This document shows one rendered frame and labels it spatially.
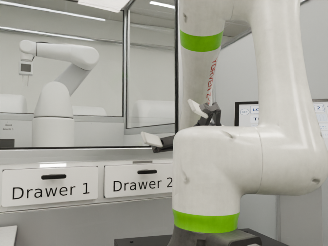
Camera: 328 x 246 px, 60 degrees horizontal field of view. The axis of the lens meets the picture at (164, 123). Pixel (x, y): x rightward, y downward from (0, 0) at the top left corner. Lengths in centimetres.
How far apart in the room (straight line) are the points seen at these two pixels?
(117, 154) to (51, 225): 32
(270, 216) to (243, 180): 210
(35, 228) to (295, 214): 98
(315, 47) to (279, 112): 171
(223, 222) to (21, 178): 67
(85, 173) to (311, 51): 178
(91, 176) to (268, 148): 66
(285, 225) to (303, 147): 82
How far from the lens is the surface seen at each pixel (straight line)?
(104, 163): 104
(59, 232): 106
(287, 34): 68
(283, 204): 132
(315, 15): 234
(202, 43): 76
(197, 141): 51
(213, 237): 52
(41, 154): 101
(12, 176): 100
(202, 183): 51
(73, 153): 102
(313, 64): 226
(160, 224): 116
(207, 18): 73
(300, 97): 60
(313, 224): 135
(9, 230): 99
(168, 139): 72
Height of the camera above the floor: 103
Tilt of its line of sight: 3 degrees up
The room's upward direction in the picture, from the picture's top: straight up
